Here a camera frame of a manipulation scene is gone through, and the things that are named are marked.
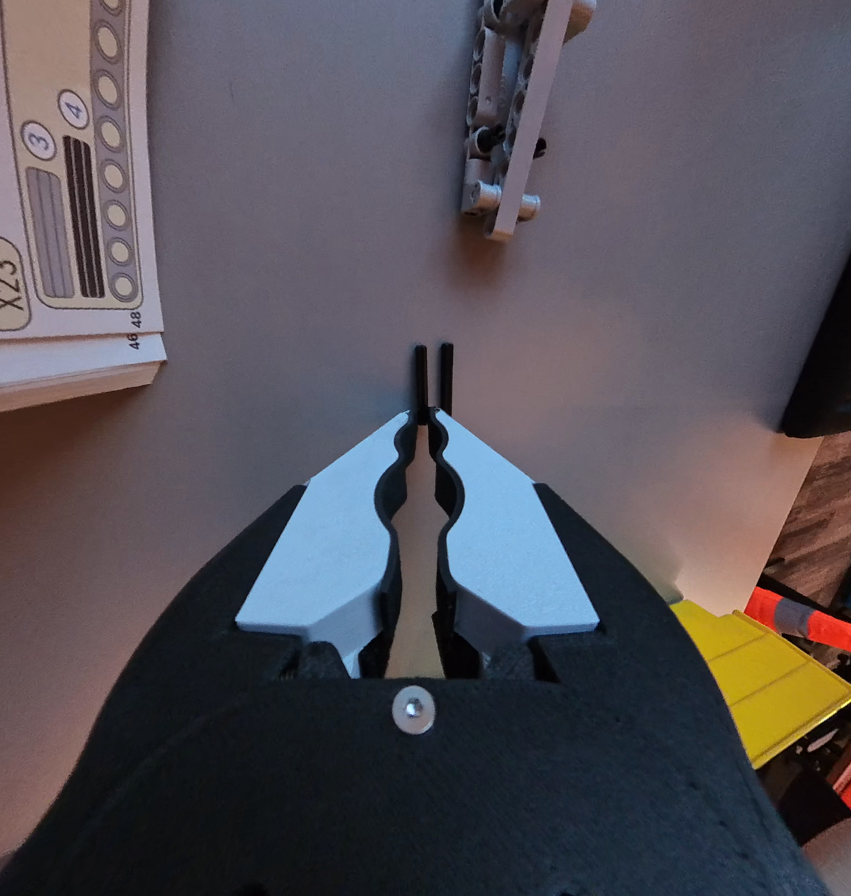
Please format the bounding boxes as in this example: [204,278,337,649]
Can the orange striped cone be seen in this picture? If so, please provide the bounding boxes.
[744,584,851,659]

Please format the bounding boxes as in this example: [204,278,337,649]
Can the grey desk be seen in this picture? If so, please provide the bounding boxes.
[0,0,851,872]

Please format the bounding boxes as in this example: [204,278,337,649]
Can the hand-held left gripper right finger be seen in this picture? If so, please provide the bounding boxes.
[430,406,601,639]

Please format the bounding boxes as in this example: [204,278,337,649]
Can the grey building block assembly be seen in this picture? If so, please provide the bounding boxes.
[459,0,598,242]

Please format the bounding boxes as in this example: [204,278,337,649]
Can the open instruction booklet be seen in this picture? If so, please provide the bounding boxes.
[0,0,167,417]

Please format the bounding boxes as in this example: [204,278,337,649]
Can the dark rounded object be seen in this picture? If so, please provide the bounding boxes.
[779,210,851,438]

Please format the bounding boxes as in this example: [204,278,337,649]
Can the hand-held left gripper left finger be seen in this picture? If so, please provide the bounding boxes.
[235,409,412,679]

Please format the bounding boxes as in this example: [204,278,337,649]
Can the yellow plastic bin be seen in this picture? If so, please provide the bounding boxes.
[670,598,851,771]

